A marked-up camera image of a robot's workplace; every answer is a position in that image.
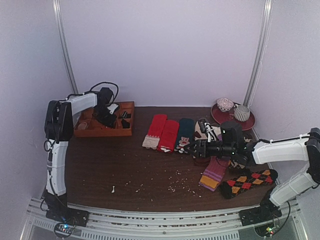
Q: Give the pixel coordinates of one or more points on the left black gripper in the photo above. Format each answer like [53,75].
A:
[109,124]

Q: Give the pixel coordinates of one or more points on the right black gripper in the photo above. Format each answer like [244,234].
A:
[200,149]

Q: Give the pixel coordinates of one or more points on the orange wooden compartment tray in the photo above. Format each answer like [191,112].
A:
[87,126]

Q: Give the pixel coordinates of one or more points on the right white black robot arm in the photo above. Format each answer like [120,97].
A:
[305,147]

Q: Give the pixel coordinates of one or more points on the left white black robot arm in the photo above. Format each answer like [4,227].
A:
[59,129]

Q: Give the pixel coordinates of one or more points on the dark teal reindeer sock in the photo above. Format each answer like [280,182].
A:
[184,135]

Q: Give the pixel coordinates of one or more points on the beige striped sock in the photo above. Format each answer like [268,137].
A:
[198,135]

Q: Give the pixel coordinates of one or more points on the black binder clips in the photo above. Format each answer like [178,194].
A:
[125,119]

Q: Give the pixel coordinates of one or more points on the red sock white trim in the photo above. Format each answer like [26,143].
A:
[168,137]

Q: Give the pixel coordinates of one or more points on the purple striped sock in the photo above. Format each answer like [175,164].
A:
[214,173]

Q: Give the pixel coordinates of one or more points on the cream sock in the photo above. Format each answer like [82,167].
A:
[217,130]

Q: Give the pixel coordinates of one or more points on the red sock beige cuff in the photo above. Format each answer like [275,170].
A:
[155,130]

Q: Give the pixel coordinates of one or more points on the tan argyle sock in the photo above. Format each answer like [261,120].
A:
[235,167]

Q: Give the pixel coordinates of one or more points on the patterned pink bowl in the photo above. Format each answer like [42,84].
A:
[224,104]

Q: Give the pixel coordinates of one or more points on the striped grey cup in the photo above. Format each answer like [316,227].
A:
[242,113]

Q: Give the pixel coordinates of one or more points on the black orange argyle sock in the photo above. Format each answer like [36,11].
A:
[248,180]

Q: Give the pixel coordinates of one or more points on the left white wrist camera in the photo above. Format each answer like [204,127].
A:
[113,108]

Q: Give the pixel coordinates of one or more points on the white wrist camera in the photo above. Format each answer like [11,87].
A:
[207,131]
[113,108]

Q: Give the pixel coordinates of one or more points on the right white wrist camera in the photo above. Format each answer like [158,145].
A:
[207,131]

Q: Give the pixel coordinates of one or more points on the metal base rail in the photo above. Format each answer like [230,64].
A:
[224,224]

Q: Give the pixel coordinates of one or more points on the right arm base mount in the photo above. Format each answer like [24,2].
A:
[265,212]

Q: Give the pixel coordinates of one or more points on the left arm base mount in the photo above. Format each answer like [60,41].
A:
[66,225]

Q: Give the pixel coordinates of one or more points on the right aluminium frame post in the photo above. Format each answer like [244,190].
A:
[261,48]

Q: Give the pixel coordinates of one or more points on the aluminium frame post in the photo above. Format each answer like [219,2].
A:
[63,42]
[261,48]

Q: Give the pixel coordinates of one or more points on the left aluminium frame post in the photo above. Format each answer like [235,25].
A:
[63,42]

